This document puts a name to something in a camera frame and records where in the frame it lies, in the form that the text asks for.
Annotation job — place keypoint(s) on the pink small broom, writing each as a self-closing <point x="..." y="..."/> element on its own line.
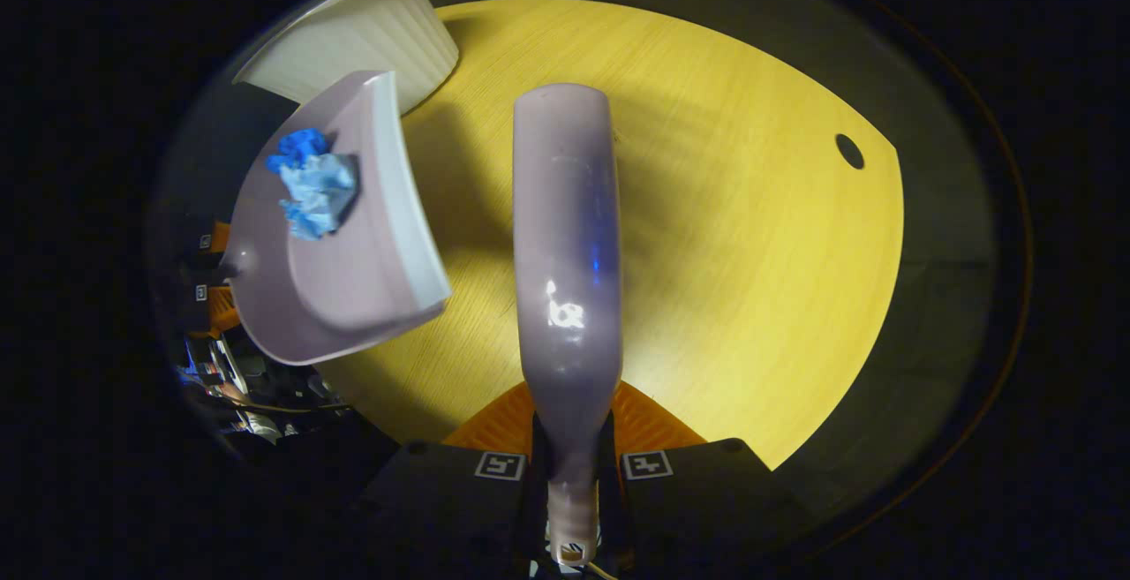
<point x="565" y="253"/>

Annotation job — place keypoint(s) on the black round desk grommet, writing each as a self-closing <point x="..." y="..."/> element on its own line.
<point x="850" y="151"/>

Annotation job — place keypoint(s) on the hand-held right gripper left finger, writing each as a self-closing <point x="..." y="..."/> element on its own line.
<point x="441" y="500"/>

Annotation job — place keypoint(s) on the dark blue paper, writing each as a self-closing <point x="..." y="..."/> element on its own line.
<point x="296" y="147"/>

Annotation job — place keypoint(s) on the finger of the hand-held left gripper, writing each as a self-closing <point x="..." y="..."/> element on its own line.
<point x="219" y="308"/>
<point x="216" y="237"/>

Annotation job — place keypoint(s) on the light blue paper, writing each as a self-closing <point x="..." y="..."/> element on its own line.
<point x="320" y="196"/>

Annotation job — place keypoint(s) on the pink dustpan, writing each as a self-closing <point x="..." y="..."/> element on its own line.
<point x="353" y="289"/>

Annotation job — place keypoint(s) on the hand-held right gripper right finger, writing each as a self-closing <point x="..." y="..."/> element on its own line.
<point x="697" y="500"/>

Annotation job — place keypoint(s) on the white ribbed garbage bin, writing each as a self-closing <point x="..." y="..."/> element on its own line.
<point x="371" y="41"/>

